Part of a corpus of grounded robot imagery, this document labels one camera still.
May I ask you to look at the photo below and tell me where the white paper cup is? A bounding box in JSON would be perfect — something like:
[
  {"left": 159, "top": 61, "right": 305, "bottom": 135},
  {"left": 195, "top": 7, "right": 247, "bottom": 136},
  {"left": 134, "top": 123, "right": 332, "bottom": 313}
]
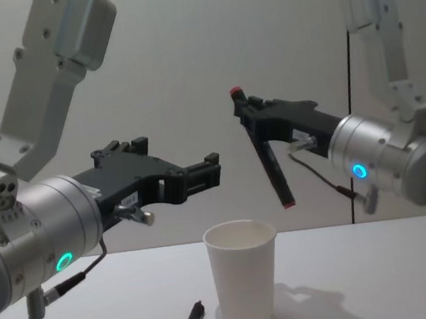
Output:
[{"left": 201, "top": 216, "right": 287, "bottom": 319}]

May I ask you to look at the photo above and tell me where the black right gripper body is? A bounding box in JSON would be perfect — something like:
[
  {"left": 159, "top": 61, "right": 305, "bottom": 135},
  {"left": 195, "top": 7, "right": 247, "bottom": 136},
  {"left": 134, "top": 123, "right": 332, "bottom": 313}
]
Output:
[{"left": 247, "top": 94, "right": 346, "bottom": 164}]

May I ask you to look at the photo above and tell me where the black pen with red ends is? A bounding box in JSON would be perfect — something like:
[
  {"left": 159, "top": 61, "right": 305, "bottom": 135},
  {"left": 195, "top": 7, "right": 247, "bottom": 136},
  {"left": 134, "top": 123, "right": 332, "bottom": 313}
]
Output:
[{"left": 227, "top": 81, "right": 297, "bottom": 215}]

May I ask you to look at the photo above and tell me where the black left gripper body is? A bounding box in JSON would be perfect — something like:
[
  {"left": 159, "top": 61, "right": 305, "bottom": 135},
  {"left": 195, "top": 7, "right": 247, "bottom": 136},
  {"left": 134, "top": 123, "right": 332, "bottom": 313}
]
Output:
[{"left": 70, "top": 146, "right": 193, "bottom": 236}]

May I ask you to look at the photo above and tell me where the dark vertical wall strip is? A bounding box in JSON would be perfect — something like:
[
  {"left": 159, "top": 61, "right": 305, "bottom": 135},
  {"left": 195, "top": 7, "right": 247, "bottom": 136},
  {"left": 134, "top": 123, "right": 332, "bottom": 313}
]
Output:
[{"left": 327, "top": 0, "right": 377, "bottom": 226}]

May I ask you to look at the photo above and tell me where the dark wrist cable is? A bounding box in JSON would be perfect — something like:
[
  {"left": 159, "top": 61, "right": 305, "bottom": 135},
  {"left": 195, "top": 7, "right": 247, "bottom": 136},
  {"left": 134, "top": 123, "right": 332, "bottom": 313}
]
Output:
[
  {"left": 17, "top": 200, "right": 165, "bottom": 319},
  {"left": 286, "top": 130, "right": 380, "bottom": 222}
]

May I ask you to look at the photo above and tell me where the dark left wrist cable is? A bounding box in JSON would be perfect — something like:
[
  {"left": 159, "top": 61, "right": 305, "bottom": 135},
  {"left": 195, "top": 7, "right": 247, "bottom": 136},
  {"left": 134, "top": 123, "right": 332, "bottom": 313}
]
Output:
[{"left": 17, "top": 200, "right": 165, "bottom": 319}]

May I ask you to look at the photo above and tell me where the dark right wrist cable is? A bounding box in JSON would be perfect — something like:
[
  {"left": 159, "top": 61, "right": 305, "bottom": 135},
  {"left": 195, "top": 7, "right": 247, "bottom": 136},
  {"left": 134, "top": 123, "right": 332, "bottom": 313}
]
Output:
[{"left": 286, "top": 130, "right": 380, "bottom": 222}]

